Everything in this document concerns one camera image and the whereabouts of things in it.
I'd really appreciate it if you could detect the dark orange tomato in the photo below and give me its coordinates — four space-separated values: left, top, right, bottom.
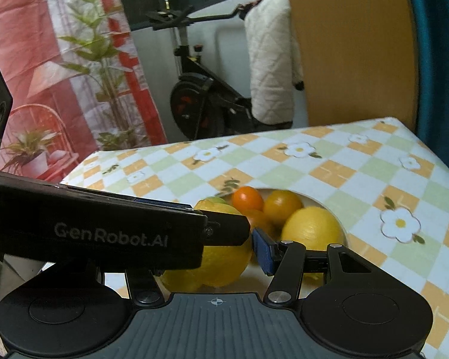
242 209 279 240

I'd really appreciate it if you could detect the yellow lemon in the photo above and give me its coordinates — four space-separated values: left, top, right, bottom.
159 198 253 293
281 207 345 250

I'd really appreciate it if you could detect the orange yellow tomato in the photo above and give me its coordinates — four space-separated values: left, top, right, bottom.
263 190 304 229

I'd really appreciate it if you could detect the green tomato front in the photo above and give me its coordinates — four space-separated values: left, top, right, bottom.
205 196 227 204

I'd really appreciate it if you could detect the beige round plate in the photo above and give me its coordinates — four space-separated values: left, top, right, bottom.
160 186 345 293

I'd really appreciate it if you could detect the checkered floral tablecloth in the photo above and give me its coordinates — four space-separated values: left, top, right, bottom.
65 118 449 358

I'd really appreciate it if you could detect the red printed backdrop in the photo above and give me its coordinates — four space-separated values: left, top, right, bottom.
0 0 167 182

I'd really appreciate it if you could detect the black exercise bike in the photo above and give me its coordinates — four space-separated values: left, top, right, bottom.
146 0 293 140

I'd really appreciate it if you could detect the white quilted blanket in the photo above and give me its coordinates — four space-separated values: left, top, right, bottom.
244 0 303 126

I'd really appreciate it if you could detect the wooden board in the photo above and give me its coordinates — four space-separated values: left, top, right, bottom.
290 0 418 129

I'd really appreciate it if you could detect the teal curtain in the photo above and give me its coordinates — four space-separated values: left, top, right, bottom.
410 0 449 168

